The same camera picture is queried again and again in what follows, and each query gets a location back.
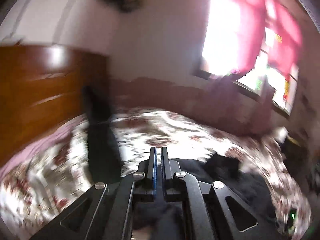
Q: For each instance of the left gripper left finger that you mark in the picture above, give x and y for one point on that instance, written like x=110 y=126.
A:
x=105 y=210

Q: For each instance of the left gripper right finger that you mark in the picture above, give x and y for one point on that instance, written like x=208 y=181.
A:
x=166 y=169

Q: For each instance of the large black garment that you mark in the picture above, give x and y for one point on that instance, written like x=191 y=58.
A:
x=105 y=164

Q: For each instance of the floral satin bedspread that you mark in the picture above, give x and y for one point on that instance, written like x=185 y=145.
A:
x=37 y=190

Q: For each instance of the dark bedside table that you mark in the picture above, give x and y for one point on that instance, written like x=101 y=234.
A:
x=296 y=157

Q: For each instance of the brown wooden headboard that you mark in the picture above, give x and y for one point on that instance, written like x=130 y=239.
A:
x=41 y=88

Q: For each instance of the pink curtain right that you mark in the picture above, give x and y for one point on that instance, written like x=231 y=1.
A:
x=283 y=43

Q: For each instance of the pink curtain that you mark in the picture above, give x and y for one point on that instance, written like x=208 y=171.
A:
x=283 y=43
x=232 y=75

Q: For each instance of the pink curtain left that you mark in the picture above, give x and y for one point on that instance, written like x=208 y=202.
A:
x=232 y=75

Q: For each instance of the window with dark frame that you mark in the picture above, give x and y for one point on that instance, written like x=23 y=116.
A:
x=255 y=79

